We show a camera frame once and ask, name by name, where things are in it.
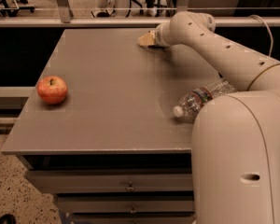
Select black office chair base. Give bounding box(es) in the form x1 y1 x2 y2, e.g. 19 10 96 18
110 0 175 18

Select top grey drawer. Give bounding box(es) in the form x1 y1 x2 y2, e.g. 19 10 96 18
25 170 193 194

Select grey drawer cabinet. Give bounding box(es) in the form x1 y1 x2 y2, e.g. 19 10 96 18
1 27 222 224

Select grey drawer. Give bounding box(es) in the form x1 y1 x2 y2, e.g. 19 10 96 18
25 170 193 194
56 195 194 214
71 214 194 224

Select white cable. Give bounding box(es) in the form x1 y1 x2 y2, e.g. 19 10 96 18
249 14 274 58

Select grey metal railing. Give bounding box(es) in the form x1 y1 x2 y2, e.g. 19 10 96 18
0 0 280 27

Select red yellow apple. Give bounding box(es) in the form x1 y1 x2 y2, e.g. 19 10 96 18
36 76 67 105

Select bottom grey drawer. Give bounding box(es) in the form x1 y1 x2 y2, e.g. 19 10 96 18
71 214 194 224

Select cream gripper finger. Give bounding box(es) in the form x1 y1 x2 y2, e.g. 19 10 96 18
138 31 156 47

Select middle grey drawer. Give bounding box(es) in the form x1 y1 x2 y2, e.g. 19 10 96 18
56 195 194 214

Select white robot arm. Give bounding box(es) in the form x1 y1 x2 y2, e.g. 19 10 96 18
138 12 280 224

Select clear plastic water bottle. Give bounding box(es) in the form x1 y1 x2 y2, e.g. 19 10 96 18
173 78 237 122

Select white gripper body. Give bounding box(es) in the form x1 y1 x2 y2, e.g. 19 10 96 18
155 23 170 47

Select black shoe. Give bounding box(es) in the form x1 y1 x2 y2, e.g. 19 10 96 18
0 214 16 224

